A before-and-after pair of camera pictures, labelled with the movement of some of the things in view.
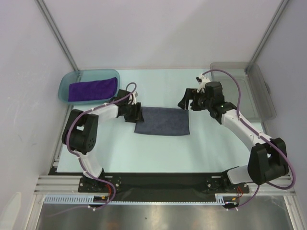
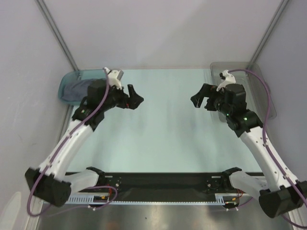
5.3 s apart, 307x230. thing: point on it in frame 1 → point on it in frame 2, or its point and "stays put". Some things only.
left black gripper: x=137 y=113 → x=127 y=102
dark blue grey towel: x=163 y=121 → x=76 y=90
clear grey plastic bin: x=257 y=103 stays put
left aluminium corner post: x=43 y=9 stays put
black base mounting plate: x=160 y=187 stays put
